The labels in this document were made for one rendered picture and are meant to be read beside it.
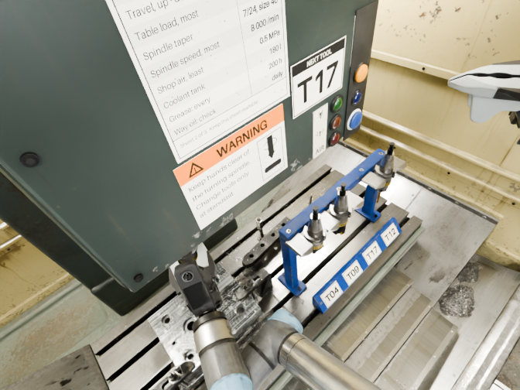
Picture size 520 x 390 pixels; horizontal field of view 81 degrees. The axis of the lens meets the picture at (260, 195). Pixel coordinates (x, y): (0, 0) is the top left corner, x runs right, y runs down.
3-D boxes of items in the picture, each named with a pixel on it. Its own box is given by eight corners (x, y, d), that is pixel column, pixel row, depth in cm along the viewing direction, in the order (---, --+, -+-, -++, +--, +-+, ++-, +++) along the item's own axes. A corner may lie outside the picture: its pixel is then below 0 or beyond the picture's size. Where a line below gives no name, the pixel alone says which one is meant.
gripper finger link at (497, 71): (437, 112, 44) (512, 118, 41) (451, 73, 40) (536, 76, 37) (436, 100, 46) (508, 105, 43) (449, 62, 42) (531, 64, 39)
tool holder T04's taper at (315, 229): (315, 221, 86) (316, 206, 81) (326, 231, 83) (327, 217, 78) (303, 230, 84) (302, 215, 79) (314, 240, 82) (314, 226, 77)
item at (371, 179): (389, 183, 94) (389, 180, 93) (378, 192, 92) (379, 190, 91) (370, 172, 98) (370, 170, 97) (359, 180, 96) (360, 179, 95)
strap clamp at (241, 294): (273, 287, 109) (268, 267, 97) (244, 313, 104) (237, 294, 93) (267, 281, 110) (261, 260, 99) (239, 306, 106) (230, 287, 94)
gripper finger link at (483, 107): (438, 124, 42) (517, 131, 40) (453, 86, 38) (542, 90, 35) (437, 112, 44) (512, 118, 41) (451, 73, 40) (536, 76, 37)
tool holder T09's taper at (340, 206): (340, 200, 90) (341, 184, 85) (351, 208, 87) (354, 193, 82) (330, 208, 88) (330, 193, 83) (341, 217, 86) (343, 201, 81)
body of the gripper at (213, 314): (186, 293, 72) (200, 342, 64) (174, 277, 66) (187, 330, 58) (216, 279, 73) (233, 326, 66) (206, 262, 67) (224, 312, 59)
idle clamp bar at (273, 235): (295, 231, 123) (294, 221, 118) (251, 275, 113) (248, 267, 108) (286, 224, 126) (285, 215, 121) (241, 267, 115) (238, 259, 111)
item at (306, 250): (317, 248, 82) (317, 246, 81) (303, 261, 80) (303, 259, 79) (299, 233, 86) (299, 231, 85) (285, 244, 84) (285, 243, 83)
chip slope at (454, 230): (473, 254, 137) (499, 220, 117) (380, 374, 111) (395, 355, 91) (321, 165, 186) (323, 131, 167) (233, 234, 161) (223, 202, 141)
